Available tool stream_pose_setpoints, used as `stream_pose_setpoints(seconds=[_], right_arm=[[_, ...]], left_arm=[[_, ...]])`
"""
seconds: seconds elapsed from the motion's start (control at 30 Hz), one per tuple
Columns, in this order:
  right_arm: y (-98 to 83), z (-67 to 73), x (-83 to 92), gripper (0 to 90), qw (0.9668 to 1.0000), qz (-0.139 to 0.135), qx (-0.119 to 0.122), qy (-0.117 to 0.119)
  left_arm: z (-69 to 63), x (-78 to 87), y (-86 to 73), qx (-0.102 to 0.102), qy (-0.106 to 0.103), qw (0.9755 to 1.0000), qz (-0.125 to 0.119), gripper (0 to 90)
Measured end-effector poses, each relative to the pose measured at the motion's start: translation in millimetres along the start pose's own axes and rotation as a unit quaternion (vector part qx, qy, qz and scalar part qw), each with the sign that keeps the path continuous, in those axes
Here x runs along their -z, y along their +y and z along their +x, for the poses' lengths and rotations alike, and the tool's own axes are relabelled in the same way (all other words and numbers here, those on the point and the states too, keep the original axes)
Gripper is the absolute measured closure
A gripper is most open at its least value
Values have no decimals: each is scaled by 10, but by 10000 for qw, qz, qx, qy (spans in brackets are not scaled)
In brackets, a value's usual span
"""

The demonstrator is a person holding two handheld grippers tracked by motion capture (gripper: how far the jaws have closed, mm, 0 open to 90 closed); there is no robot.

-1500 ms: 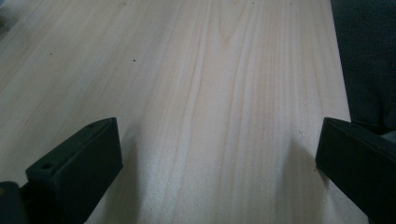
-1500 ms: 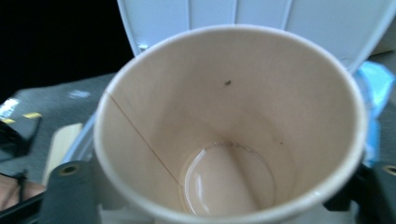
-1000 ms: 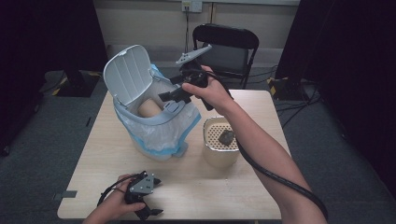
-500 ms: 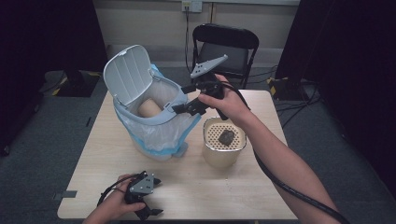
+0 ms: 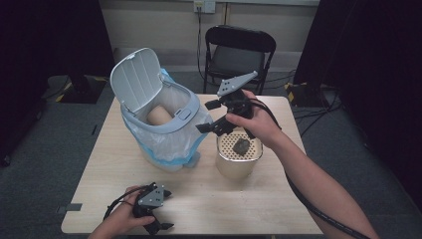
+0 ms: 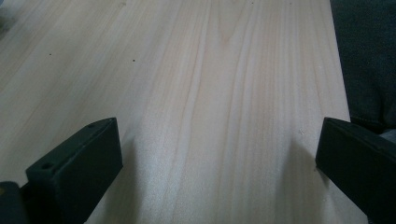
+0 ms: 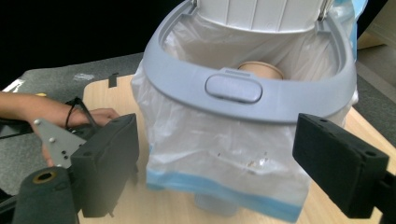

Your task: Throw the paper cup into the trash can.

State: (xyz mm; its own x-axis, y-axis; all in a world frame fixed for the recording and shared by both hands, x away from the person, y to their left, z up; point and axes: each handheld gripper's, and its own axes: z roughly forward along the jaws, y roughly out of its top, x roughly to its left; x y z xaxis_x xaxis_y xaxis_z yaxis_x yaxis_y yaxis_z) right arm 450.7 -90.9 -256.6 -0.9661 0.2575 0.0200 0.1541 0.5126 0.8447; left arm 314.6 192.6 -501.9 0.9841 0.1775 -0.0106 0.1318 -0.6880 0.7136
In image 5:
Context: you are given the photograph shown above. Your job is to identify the black floor cables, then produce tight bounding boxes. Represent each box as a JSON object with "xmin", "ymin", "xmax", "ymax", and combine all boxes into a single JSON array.
[{"xmin": 292, "ymin": 89, "xmax": 346, "ymax": 137}]

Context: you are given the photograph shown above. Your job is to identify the beige strainer container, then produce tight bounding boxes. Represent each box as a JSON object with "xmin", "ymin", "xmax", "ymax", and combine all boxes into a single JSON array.
[{"xmin": 214, "ymin": 127, "xmax": 265, "ymax": 180}]

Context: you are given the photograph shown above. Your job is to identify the brown paper cup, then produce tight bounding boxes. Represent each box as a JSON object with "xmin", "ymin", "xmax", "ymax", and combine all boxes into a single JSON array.
[{"xmin": 145, "ymin": 105, "xmax": 174, "ymax": 126}]

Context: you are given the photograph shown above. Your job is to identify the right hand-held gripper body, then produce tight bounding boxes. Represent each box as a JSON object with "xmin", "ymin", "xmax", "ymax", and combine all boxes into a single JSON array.
[{"xmin": 216, "ymin": 70, "xmax": 260, "ymax": 137}]

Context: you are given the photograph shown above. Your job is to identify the person's right hand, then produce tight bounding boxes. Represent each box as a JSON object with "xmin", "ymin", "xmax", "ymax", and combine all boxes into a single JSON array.
[{"xmin": 225, "ymin": 89, "xmax": 286, "ymax": 149}]

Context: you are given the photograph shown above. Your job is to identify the left hand-held gripper cable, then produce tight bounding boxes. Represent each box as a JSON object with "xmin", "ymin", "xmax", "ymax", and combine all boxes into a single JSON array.
[{"xmin": 102, "ymin": 184, "xmax": 151, "ymax": 220}]

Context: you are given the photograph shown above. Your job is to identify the hand-held gripper cable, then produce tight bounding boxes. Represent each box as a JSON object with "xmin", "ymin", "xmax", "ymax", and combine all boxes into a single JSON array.
[
  {"xmin": 247, "ymin": 99, "xmax": 372, "ymax": 239},
  {"xmin": 102, "ymin": 184, "xmax": 151, "ymax": 220}
]

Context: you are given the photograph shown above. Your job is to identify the right hand-held gripper cable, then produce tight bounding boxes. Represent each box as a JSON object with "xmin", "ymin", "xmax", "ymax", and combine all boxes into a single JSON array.
[{"xmin": 247, "ymin": 99, "xmax": 372, "ymax": 239}]

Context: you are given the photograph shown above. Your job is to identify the dark curtain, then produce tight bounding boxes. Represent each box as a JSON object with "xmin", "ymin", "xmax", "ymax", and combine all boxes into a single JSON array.
[
  {"xmin": 293, "ymin": 0, "xmax": 422, "ymax": 213},
  {"xmin": 0, "ymin": 0, "xmax": 119, "ymax": 167}
]

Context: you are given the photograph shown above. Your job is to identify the black folding chair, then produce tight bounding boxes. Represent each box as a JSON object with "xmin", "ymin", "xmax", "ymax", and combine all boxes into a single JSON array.
[{"xmin": 202, "ymin": 24, "xmax": 278, "ymax": 97}]

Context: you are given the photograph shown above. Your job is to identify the black wall socket cable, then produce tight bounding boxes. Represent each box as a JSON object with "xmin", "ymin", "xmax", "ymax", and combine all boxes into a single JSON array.
[{"xmin": 196, "ymin": 6, "xmax": 214, "ymax": 84}]

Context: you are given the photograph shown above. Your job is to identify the dark tea residue lump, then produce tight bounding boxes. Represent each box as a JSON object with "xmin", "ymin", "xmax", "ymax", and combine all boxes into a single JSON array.
[{"xmin": 231, "ymin": 137, "xmax": 252, "ymax": 156}]

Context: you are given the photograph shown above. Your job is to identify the white grey lidded trash bin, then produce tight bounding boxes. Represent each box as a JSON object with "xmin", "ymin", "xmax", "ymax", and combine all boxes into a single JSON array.
[{"xmin": 109, "ymin": 47, "xmax": 203, "ymax": 173}]

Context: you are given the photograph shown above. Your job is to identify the white wall socket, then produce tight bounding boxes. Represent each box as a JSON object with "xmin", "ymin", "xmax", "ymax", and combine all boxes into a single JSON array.
[{"xmin": 193, "ymin": 0, "xmax": 217, "ymax": 15}]

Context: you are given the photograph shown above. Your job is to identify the person's left hand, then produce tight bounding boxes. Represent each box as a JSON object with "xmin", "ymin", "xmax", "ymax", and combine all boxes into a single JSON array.
[{"xmin": 99, "ymin": 185, "xmax": 156, "ymax": 239}]

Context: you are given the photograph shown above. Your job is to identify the grey metal table bracket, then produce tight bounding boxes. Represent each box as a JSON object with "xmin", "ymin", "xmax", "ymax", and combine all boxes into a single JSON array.
[{"xmin": 56, "ymin": 202, "xmax": 84, "ymax": 215}]

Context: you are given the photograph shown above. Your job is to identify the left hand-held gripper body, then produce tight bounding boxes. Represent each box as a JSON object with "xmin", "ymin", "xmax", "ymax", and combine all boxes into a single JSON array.
[{"xmin": 131, "ymin": 181, "xmax": 166, "ymax": 231}]

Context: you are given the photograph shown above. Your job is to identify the black stand base yellow tape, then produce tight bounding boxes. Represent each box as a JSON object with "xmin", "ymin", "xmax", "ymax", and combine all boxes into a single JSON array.
[
  {"xmin": 284, "ymin": 81, "xmax": 333, "ymax": 109},
  {"xmin": 54, "ymin": 73, "xmax": 109, "ymax": 105}
]

